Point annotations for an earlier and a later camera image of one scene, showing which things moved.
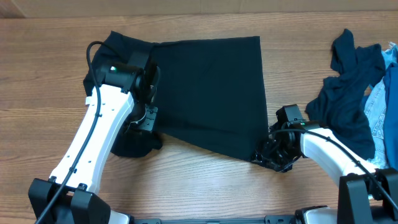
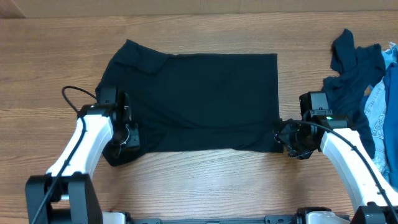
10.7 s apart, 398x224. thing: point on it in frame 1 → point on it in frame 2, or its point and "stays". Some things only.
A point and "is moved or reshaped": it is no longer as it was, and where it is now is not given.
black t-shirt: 212,94 is moved or reshaped
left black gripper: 148,125 → 135,142
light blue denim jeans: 375,111 stays
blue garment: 390,112 stays
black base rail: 211,219 stays
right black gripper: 272,152 → 288,137
